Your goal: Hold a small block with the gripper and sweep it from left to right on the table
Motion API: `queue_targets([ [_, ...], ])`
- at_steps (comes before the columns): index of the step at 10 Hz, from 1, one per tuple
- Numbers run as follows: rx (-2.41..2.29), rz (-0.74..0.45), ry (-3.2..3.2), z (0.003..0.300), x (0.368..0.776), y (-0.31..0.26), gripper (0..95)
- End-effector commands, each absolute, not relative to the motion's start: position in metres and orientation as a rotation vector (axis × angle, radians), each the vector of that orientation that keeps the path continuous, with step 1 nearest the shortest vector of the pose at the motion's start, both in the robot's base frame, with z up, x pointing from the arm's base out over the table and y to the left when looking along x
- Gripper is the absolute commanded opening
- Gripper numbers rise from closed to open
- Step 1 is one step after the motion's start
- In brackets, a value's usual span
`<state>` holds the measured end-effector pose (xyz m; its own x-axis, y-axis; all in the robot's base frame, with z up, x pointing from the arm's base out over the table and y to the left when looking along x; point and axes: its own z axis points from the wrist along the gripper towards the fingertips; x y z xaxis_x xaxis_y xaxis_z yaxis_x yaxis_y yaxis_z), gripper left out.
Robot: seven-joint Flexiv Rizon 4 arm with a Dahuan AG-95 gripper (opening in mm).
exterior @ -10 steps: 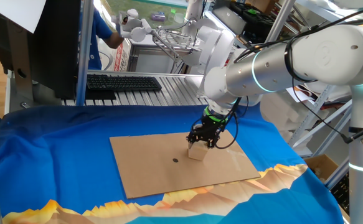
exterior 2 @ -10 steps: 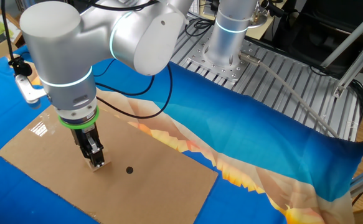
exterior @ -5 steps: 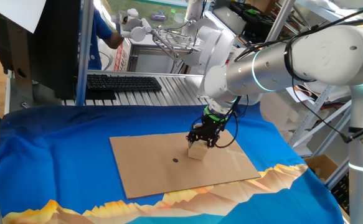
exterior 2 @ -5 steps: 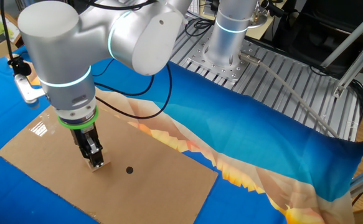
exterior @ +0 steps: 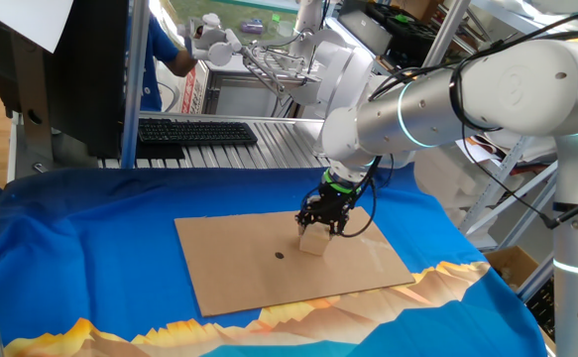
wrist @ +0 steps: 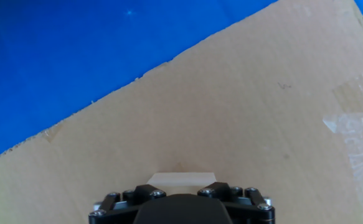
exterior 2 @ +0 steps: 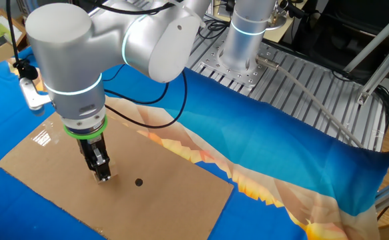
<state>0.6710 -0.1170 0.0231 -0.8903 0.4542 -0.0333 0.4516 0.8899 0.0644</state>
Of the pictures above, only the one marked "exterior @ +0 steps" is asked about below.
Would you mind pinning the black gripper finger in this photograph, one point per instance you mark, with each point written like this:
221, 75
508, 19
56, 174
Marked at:
304, 217
340, 223

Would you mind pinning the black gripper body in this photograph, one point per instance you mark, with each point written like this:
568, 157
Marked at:
332, 201

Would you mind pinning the small wooden block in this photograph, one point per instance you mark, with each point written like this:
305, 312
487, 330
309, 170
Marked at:
314, 242

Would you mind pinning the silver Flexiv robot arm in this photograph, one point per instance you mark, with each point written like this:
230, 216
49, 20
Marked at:
497, 94

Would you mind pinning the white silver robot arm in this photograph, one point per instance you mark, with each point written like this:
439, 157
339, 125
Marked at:
308, 17

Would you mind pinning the bare person forearm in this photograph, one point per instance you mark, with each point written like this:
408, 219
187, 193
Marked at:
182, 62

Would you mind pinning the gloved person hand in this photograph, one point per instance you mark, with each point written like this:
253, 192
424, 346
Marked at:
200, 42

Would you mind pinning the clear tape patch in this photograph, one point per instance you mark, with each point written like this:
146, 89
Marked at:
375, 244

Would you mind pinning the brown cardboard sheet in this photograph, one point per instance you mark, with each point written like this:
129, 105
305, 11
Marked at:
249, 268

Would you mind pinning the white foam pieces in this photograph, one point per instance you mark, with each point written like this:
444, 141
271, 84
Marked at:
442, 183

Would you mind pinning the white haptic device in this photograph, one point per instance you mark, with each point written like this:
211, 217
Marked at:
343, 84

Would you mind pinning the black keyboard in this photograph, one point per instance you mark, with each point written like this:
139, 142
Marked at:
194, 133

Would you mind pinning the white metal shelf rack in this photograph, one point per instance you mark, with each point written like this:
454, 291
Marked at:
487, 191

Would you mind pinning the black mouse pad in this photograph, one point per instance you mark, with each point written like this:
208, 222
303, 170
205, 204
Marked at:
164, 151

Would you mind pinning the white carton red print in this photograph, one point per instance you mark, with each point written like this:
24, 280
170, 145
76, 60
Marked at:
192, 94

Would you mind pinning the open cardboard box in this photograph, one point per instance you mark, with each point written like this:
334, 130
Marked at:
504, 263

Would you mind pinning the grey metal case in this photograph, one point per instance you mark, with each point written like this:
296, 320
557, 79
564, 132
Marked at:
363, 30

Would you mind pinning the black tray green parts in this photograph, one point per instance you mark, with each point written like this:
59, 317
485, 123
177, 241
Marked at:
402, 35

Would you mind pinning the stacked paper sheets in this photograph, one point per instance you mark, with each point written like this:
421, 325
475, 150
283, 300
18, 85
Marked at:
521, 149

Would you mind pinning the blue mountain print cloth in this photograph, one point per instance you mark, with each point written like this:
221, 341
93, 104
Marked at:
95, 248

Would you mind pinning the person in blue shirt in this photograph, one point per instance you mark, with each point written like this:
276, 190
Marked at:
153, 64

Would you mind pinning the black plastic crate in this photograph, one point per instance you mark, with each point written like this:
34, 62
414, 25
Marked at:
541, 307

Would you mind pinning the black monitor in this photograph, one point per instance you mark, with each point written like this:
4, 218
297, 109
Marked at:
85, 74

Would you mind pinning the grey monitor stand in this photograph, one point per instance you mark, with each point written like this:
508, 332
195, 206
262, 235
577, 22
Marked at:
35, 139

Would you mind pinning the white paper sheet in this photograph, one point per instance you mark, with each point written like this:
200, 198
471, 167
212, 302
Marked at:
31, 20

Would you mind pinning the aluminium workbench frame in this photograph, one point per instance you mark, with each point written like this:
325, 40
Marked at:
239, 96

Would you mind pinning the silver frame pole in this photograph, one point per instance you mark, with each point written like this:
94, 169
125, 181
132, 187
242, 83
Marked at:
447, 35
534, 280

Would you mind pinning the silver aluminium post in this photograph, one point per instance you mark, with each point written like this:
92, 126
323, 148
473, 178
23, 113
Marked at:
135, 74

